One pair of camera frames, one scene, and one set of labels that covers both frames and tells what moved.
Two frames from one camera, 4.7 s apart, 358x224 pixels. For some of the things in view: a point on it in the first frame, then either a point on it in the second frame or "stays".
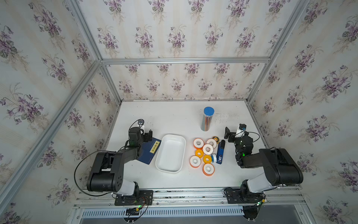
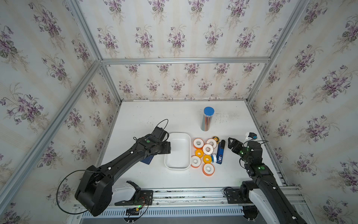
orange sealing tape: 195,161 stays
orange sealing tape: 208,152 stays
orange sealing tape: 198,143 stays
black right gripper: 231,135 → 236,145
